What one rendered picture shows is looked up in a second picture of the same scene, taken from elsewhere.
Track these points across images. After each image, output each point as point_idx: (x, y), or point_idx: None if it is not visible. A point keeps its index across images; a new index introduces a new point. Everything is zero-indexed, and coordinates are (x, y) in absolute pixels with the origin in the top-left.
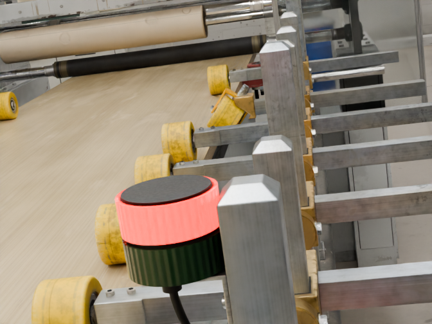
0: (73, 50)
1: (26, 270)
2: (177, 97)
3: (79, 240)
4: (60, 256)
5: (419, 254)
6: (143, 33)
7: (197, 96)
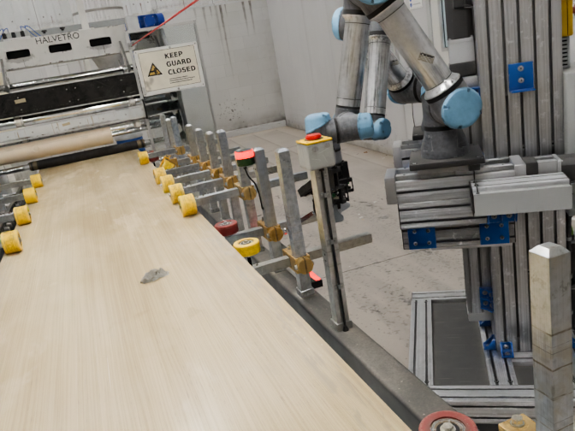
0: (41, 155)
1: (145, 210)
2: (123, 168)
3: (152, 203)
4: (151, 206)
5: None
6: (80, 143)
7: (133, 166)
